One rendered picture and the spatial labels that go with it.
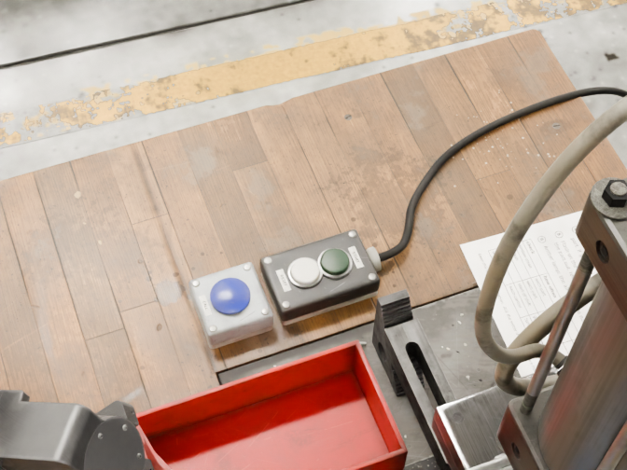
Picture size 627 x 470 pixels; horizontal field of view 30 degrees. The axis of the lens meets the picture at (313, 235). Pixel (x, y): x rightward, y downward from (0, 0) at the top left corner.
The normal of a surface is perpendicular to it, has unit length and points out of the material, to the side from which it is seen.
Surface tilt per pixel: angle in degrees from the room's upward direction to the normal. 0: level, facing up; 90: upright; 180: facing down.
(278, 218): 0
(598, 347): 90
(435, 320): 0
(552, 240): 1
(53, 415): 27
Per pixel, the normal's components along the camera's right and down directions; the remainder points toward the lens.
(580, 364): -0.98, 0.15
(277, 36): 0.02, -0.53
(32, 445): -0.42, -0.57
